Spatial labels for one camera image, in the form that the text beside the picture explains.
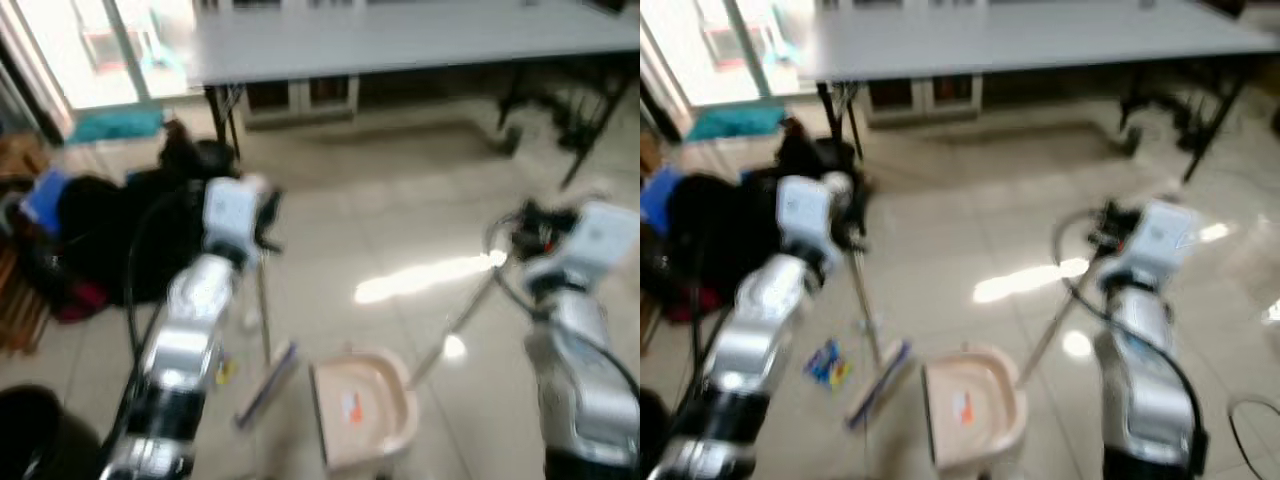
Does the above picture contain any broom with metal handle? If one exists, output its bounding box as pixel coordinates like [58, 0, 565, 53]
[844, 250, 914, 432]
[234, 250, 302, 432]

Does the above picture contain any beige dustpan with long handle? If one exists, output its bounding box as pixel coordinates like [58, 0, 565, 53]
[921, 278, 1093, 473]
[309, 268, 504, 473]

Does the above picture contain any teal floor mat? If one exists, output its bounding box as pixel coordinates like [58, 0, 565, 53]
[686, 104, 788, 142]
[68, 107, 167, 145]

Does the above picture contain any black wheeled chair base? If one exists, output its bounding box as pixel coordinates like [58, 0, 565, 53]
[493, 88, 604, 159]
[1118, 84, 1219, 154]

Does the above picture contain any blue flat item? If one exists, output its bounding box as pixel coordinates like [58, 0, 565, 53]
[640, 165, 683, 238]
[20, 167, 73, 238]

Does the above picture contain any white low cabinet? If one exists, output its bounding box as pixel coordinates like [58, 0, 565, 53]
[863, 74, 988, 128]
[238, 74, 362, 129]

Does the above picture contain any heap of black bags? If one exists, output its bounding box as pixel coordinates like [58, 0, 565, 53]
[662, 118, 863, 313]
[52, 120, 243, 306]

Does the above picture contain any dark red fabric item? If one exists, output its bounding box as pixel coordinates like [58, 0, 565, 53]
[688, 284, 729, 323]
[48, 278, 113, 323]

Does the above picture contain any long grey folding table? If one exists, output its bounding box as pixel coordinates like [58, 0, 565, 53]
[798, 0, 1280, 186]
[185, 0, 641, 191]

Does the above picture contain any glass sliding door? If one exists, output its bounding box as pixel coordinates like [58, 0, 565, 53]
[640, 0, 816, 109]
[0, 0, 198, 113]

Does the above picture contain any black round bin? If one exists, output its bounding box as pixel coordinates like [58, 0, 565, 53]
[640, 390, 673, 480]
[0, 384, 103, 480]

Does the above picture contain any brown wooden furniture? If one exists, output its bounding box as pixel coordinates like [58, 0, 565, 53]
[0, 133, 53, 358]

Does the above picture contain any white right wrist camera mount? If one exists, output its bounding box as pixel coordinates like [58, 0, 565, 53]
[1100, 199, 1198, 291]
[524, 201, 640, 293]

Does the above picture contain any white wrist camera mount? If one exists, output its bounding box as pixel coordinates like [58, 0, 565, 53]
[202, 177, 264, 265]
[524, 201, 640, 293]
[776, 176, 837, 269]
[1100, 199, 1198, 291]

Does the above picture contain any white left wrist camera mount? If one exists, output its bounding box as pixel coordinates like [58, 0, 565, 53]
[776, 176, 837, 269]
[202, 177, 264, 265]

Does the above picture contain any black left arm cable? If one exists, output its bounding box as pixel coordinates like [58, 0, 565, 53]
[692, 235, 736, 401]
[123, 183, 208, 373]

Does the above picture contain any black cable loop on floor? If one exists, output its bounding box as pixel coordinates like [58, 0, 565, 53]
[1227, 394, 1280, 480]

